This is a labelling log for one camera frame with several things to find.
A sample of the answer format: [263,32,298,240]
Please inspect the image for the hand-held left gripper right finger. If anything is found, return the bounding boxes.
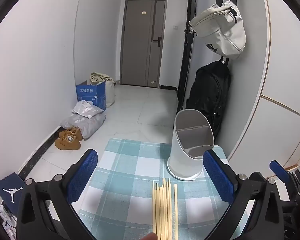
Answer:
[202,149,285,240]

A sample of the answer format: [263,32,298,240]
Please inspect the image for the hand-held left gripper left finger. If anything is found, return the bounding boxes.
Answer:
[16,149,98,240]

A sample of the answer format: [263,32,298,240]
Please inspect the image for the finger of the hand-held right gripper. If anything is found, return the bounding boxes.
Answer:
[269,160,300,195]

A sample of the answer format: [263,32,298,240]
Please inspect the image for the white grey utensil holder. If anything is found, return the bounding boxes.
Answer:
[167,109,215,182]

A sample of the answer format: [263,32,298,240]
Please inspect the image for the bundle of wooden chopsticks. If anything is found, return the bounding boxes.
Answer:
[152,178,178,240]

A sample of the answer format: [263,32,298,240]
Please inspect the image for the person's left hand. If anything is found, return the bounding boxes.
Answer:
[137,232,157,240]

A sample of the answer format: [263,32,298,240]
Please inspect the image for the teal checked tablecloth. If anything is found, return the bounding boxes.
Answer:
[79,138,249,240]

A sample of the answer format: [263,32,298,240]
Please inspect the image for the white cabinet with wood trim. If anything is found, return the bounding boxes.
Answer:
[227,0,300,170]

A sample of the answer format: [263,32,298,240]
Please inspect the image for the grey plastic parcel bag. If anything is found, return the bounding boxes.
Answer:
[60,112,107,141]
[71,100,103,119]

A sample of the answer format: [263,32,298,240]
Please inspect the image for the navy shoebox with white logo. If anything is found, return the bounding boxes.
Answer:
[0,172,25,212]

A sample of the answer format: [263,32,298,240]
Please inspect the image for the blue cardboard box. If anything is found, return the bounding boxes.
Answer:
[76,80,107,111]

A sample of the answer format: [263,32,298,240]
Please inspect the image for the black backpack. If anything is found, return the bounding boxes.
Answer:
[186,56,232,140]

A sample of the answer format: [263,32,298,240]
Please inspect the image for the white sack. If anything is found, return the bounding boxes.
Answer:
[105,80,116,108]

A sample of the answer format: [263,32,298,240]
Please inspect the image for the beige cloth bag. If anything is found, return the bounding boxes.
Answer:
[90,72,113,86]

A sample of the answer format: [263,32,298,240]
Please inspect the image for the black metal coat rack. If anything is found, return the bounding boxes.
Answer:
[177,0,238,115]

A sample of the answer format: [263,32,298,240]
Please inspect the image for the grey entrance door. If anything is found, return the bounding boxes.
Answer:
[120,0,168,88]

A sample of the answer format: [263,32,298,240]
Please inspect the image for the white fabric bag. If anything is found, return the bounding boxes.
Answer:
[189,0,247,60]

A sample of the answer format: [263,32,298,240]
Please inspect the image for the cluttered cables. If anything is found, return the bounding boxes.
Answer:
[0,197,17,240]

